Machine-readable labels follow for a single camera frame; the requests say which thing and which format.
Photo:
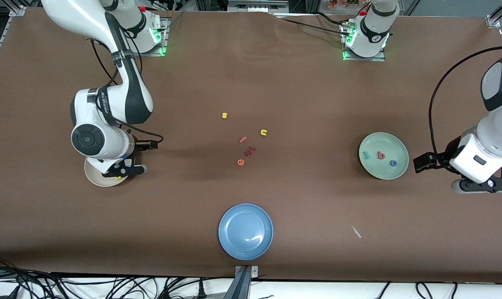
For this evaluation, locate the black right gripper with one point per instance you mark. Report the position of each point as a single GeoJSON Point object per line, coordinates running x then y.
{"type": "Point", "coordinates": [139, 148]}

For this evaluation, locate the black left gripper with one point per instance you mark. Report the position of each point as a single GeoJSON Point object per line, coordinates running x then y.
{"type": "Point", "coordinates": [445, 156]}

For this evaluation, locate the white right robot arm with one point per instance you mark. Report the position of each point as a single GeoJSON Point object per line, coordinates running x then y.
{"type": "Point", "coordinates": [89, 108]}

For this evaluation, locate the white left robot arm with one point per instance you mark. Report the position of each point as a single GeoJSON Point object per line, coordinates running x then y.
{"type": "Point", "coordinates": [498, 124]}

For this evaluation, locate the light green plate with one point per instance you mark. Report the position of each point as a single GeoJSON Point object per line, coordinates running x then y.
{"type": "Point", "coordinates": [380, 170]}

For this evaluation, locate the beige brown plate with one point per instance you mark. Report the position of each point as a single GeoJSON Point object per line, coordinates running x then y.
{"type": "Point", "coordinates": [97, 180]}

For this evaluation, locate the white paper scrap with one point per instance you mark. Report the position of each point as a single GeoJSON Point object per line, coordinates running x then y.
{"type": "Point", "coordinates": [356, 231]}

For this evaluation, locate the brown table cover sheet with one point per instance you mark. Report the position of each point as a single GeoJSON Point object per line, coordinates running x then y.
{"type": "Point", "coordinates": [251, 83]}

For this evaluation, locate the blue plate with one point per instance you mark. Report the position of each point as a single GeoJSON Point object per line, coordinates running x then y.
{"type": "Point", "coordinates": [244, 230]}

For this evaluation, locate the black power plug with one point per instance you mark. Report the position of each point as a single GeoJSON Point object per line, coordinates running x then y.
{"type": "Point", "coordinates": [201, 290]}

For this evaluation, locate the grey power strip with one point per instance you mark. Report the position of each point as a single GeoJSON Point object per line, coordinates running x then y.
{"type": "Point", "coordinates": [255, 6]}

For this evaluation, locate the orange artificial flowers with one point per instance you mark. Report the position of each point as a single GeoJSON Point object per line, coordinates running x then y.
{"type": "Point", "coordinates": [342, 3]}

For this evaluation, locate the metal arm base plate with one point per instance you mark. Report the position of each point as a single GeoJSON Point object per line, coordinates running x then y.
{"type": "Point", "coordinates": [367, 59]}
{"type": "Point", "coordinates": [151, 54]}

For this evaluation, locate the aluminium frame profile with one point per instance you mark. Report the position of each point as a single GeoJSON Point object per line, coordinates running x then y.
{"type": "Point", "coordinates": [494, 20]}
{"type": "Point", "coordinates": [16, 11]}

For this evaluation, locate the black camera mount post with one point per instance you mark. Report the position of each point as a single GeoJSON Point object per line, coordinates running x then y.
{"type": "Point", "coordinates": [240, 286]}

